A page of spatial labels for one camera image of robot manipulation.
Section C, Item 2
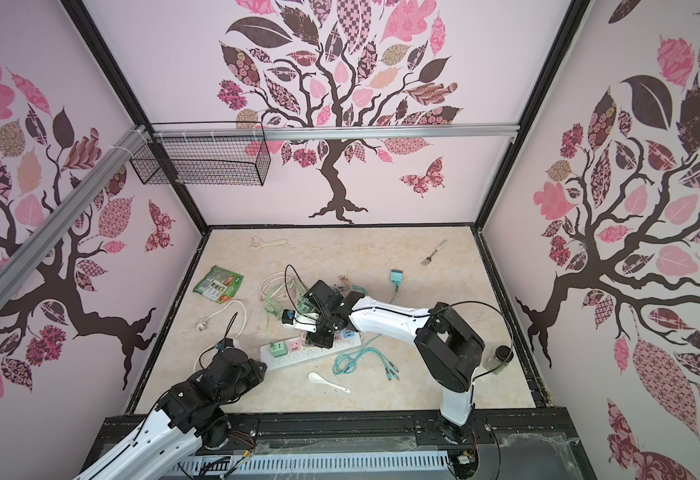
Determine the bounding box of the white power strip cable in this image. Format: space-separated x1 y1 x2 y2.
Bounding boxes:
192 298 249 373

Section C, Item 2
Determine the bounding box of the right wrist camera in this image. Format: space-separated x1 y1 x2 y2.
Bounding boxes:
281 309 318 333

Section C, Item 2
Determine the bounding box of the black wire basket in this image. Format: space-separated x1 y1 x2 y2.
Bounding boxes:
130 120 271 187

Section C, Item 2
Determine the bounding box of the pink cable of round socket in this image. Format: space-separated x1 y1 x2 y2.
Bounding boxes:
258 270 300 304

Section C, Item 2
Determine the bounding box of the pale yellow peeler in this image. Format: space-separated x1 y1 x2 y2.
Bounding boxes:
251 236 288 250

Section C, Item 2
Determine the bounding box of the white ceramic spoon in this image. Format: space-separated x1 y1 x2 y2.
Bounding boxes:
307 371 351 394

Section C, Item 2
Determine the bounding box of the white multicolour power strip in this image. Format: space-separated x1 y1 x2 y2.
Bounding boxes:
260 330 362 370

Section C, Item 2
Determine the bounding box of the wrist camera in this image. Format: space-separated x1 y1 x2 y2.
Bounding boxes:
216 338 234 352
281 309 318 333

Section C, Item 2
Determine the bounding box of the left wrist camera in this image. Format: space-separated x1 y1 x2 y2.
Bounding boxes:
216 338 234 352

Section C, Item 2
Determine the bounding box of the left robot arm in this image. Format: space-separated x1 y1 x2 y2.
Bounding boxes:
78 345 267 479

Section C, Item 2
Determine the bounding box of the tangled charging cables bundle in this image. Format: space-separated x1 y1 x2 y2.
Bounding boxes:
262 272 402 382

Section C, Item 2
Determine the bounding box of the light green charger plug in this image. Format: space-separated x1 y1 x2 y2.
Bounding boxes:
269 341 288 358

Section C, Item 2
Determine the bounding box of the metal fork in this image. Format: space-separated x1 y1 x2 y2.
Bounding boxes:
421 239 448 266

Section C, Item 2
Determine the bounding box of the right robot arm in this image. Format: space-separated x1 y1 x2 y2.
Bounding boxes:
282 281 485 427

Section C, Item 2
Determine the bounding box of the glass jar black lid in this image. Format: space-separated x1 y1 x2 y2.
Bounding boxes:
486 345 515 374

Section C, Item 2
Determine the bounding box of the aluminium rail left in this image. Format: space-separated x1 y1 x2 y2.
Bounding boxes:
0 125 149 310

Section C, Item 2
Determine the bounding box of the green snack packet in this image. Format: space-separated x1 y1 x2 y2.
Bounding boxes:
193 265 244 304

